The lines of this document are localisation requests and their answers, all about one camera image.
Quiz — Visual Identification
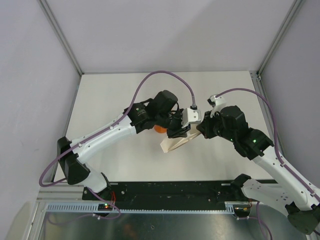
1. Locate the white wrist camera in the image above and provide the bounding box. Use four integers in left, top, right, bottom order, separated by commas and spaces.
181, 108, 202, 128
207, 95, 227, 118

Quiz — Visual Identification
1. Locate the white paper coffee filter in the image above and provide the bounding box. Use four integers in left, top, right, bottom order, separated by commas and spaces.
160, 124, 201, 153

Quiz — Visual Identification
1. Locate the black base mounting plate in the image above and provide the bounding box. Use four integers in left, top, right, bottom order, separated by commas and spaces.
98, 180, 252, 210

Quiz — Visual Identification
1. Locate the aluminium frame post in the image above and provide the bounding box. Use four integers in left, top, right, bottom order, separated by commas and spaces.
37, 0, 84, 77
256, 0, 306, 78

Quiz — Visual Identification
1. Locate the front aluminium frame beam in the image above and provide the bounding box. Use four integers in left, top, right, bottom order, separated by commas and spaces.
37, 182, 84, 201

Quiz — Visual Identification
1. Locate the right aluminium frame post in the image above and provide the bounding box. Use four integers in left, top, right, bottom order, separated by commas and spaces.
256, 0, 306, 78

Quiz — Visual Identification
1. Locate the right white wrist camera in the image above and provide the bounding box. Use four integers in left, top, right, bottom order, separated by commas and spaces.
207, 95, 227, 118

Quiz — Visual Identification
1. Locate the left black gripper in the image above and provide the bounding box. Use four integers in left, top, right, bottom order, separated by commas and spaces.
156, 108, 191, 139

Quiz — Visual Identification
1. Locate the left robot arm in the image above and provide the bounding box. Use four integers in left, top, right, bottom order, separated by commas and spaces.
57, 90, 193, 200

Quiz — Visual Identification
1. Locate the orange glass carafe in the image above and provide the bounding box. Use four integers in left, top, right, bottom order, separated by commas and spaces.
153, 125, 167, 134

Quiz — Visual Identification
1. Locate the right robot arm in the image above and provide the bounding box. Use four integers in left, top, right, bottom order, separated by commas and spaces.
196, 105, 320, 235

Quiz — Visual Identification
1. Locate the right aluminium table rail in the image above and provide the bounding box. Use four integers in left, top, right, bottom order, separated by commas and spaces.
248, 70, 293, 181

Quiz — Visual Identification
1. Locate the left aluminium frame post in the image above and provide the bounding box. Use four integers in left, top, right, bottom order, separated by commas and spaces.
37, 0, 84, 77

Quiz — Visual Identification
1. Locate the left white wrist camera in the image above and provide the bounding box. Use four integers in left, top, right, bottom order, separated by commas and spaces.
181, 108, 202, 128

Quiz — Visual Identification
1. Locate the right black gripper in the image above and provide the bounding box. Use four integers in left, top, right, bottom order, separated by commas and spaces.
196, 109, 236, 142

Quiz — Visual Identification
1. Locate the grey slotted cable duct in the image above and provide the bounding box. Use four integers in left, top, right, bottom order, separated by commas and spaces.
45, 202, 235, 215

